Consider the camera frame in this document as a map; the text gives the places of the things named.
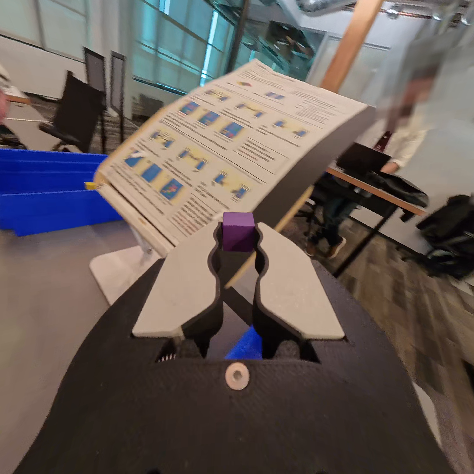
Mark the black mesh panel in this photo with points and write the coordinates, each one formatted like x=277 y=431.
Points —
x=95 y=74

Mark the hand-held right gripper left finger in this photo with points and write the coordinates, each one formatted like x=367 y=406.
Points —
x=177 y=289

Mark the purple cube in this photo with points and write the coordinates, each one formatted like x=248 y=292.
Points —
x=239 y=233

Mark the black laptop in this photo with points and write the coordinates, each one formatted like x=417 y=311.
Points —
x=363 y=159

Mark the wooden pillar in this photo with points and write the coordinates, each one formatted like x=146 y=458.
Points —
x=351 y=44

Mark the black office chair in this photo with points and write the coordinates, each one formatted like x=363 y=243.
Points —
x=448 y=237
x=77 y=111

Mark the black pole stand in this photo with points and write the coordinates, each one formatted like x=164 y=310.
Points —
x=237 y=37

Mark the yellow cube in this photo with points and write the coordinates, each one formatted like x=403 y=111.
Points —
x=90 y=186

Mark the printed instruction sheet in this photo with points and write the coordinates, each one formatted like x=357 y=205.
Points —
x=222 y=148

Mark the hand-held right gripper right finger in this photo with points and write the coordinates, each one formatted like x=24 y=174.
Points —
x=296 y=296

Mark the blue plastic bin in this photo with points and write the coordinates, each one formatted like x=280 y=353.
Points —
x=44 y=192
x=244 y=344

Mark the black bag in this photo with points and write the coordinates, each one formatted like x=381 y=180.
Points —
x=400 y=189

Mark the instruction sheet on wooden stand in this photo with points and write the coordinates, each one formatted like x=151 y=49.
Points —
x=318 y=166

